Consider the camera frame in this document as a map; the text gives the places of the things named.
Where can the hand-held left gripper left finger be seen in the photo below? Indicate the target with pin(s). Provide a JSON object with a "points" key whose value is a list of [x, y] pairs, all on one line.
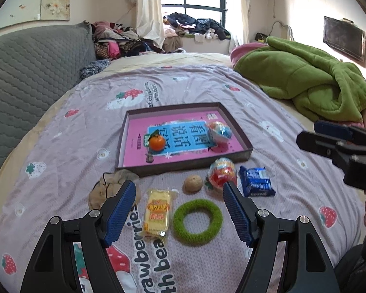
{"points": [[120, 216]]}

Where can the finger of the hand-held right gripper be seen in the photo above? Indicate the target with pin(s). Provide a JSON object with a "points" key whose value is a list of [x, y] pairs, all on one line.
{"points": [[317, 145], [332, 129]]}

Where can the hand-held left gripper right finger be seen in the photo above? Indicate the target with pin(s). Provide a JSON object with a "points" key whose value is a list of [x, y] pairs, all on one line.
{"points": [[236, 216]]}

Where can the yellow rice cracker packet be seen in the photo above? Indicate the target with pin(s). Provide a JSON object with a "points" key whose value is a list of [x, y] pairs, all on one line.
{"points": [[157, 213]]}

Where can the beige cloth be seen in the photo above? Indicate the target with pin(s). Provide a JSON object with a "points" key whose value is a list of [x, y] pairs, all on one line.
{"points": [[109, 180]]}

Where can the red toy egg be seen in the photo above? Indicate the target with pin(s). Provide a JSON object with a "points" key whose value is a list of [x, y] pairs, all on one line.
{"points": [[221, 172]]}

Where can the dark brown shallow box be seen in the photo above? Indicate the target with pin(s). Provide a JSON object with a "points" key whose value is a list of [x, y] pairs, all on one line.
{"points": [[183, 166]]}

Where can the orange tangerine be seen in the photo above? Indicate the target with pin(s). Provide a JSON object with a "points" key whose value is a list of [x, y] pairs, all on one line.
{"points": [[157, 143]]}

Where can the blue cookie packet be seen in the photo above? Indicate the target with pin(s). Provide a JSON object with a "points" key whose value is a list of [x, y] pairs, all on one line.
{"points": [[256, 183]]}

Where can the brown walnut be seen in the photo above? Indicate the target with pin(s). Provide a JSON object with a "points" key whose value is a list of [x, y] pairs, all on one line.
{"points": [[192, 184]]}

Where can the green blanket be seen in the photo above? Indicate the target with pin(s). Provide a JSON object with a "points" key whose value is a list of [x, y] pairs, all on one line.
{"points": [[292, 73]]}

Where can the pink book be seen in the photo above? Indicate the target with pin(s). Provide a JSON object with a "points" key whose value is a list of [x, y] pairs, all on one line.
{"points": [[134, 146]]}

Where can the blue wrapped toy egg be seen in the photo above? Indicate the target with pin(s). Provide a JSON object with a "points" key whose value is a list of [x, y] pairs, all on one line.
{"points": [[222, 131]]}

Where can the person's dark clothing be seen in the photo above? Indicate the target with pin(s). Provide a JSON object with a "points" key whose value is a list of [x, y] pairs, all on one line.
{"points": [[356, 271]]}

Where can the black power strip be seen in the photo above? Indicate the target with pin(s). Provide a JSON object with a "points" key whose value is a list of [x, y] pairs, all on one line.
{"points": [[260, 36]]}

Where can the pink blanket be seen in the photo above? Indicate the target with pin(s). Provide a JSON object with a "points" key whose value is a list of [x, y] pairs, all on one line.
{"points": [[241, 52]]}

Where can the strawberry printed bedsheet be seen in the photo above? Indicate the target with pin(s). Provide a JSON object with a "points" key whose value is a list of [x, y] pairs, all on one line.
{"points": [[186, 85]]}

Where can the cream curtain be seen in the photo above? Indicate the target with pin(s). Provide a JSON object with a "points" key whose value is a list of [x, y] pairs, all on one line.
{"points": [[244, 9], [149, 9]]}

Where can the dark floral cloth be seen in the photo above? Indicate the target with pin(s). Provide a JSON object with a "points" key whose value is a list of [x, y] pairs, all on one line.
{"points": [[94, 67]]}

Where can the grey quilted headboard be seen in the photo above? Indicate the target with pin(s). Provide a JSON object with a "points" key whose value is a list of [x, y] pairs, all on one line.
{"points": [[27, 76]]}

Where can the dark clothes on windowsill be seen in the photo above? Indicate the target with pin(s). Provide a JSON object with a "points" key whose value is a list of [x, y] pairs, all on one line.
{"points": [[195, 24]]}

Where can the pile of mixed clothes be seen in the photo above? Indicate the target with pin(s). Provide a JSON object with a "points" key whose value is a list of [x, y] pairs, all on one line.
{"points": [[116, 41]]}

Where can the wall-mounted television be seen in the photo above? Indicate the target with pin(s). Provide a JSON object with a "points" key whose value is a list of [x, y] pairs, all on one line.
{"points": [[343, 38]]}

